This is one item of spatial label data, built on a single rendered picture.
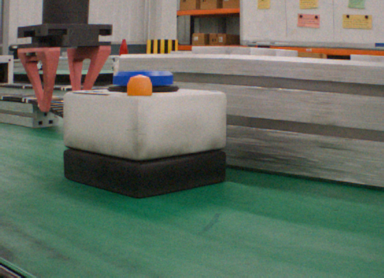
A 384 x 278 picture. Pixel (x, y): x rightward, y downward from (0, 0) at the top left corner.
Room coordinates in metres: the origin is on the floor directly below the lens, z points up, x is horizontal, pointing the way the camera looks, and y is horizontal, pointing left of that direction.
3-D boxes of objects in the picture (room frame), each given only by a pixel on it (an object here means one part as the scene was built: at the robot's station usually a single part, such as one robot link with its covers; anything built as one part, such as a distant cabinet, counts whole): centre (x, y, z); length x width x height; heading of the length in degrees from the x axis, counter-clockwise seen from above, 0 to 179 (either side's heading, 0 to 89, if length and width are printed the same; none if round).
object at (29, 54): (0.69, 0.15, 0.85); 0.07 x 0.07 x 0.09; 47
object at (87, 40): (0.71, 0.14, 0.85); 0.07 x 0.07 x 0.09; 47
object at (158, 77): (0.42, 0.03, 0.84); 0.04 x 0.04 x 0.02
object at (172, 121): (0.42, 0.02, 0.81); 0.10 x 0.08 x 0.06; 137
